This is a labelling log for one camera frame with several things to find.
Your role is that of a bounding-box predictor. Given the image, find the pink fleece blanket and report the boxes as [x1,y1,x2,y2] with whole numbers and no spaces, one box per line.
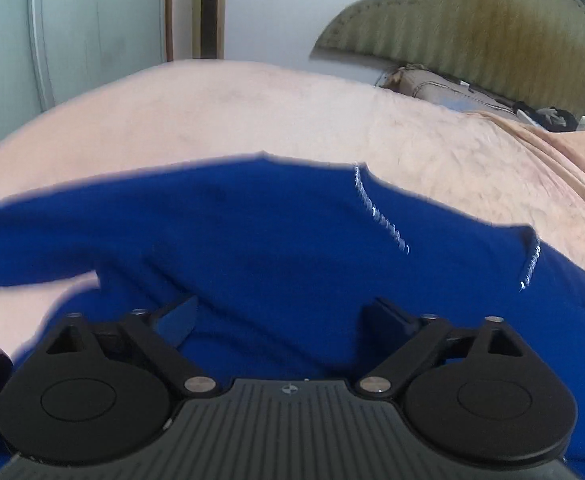
[0,58,585,366]

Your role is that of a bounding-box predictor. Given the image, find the pale wardrobe door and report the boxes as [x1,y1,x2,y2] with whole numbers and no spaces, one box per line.
[0,0,167,123]

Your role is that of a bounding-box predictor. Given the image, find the thin brown pole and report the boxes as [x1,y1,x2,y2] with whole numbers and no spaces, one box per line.
[164,0,176,64]

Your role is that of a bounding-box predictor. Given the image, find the blue knit sweater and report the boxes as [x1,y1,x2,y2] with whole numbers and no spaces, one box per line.
[0,152,585,480]

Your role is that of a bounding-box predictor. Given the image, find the peach bed sheet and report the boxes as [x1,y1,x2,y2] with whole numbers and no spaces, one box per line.
[465,110,585,221]

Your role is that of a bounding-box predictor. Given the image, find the dark cloth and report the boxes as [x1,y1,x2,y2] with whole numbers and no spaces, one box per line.
[513,101,581,132]

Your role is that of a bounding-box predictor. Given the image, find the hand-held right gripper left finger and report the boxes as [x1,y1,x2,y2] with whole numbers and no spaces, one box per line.
[45,294,219,401]

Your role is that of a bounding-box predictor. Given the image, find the olive padded headboard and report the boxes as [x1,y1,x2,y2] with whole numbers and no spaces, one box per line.
[309,0,585,117]

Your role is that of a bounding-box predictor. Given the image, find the beige stitched pillow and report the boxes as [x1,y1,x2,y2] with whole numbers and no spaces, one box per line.
[376,63,524,122]

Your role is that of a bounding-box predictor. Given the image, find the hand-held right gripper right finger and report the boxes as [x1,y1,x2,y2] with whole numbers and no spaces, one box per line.
[356,297,526,401]

